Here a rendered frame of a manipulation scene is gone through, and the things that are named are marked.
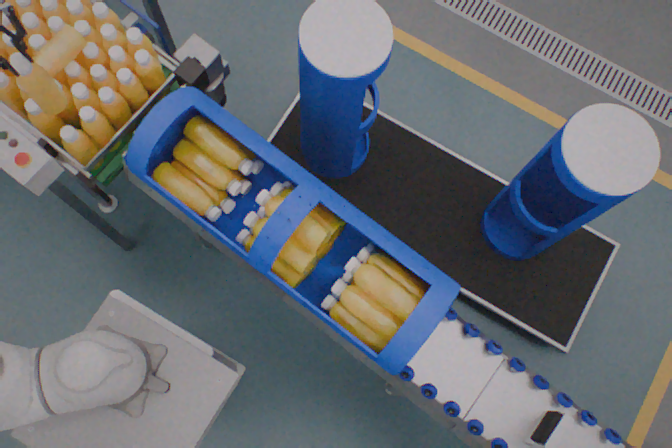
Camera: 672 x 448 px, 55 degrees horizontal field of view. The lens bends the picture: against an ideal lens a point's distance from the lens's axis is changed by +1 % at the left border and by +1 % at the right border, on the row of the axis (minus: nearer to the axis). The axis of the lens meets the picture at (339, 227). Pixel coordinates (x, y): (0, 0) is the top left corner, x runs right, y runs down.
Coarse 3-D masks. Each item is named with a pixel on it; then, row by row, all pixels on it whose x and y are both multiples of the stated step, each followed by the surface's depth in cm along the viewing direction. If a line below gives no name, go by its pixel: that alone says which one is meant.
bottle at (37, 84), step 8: (32, 64) 152; (32, 72) 152; (40, 72) 153; (16, 80) 153; (24, 80) 152; (32, 80) 152; (40, 80) 154; (48, 80) 156; (24, 88) 154; (32, 88) 154; (40, 88) 155; (48, 88) 157; (56, 88) 161; (32, 96) 157; (40, 96) 158; (48, 96) 159; (56, 96) 162; (64, 96) 166; (40, 104) 161; (48, 104) 162; (56, 104) 164; (64, 104) 167; (48, 112) 166; (56, 112) 166
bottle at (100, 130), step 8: (96, 112) 175; (96, 120) 175; (104, 120) 177; (88, 128) 176; (96, 128) 176; (104, 128) 178; (112, 128) 183; (88, 136) 182; (96, 136) 179; (104, 136) 181; (112, 136) 184; (96, 144) 186; (104, 144) 185; (120, 144) 191
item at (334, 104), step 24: (312, 72) 191; (312, 96) 206; (336, 96) 198; (360, 96) 200; (312, 120) 223; (336, 120) 215; (360, 120) 218; (312, 144) 244; (336, 144) 235; (360, 144) 275; (312, 168) 270; (336, 168) 259
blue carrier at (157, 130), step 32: (192, 96) 164; (160, 128) 158; (224, 128) 162; (128, 160) 164; (160, 160) 180; (288, 160) 164; (160, 192) 166; (256, 192) 183; (320, 192) 159; (224, 224) 178; (288, 224) 154; (352, 224) 157; (256, 256) 159; (352, 256) 179; (416, 256) 159; (288, 288) 160; (320, 288) 176; (448, 288) 155; (416, 320) 149; (384, 352) 153; (416, 352) 150
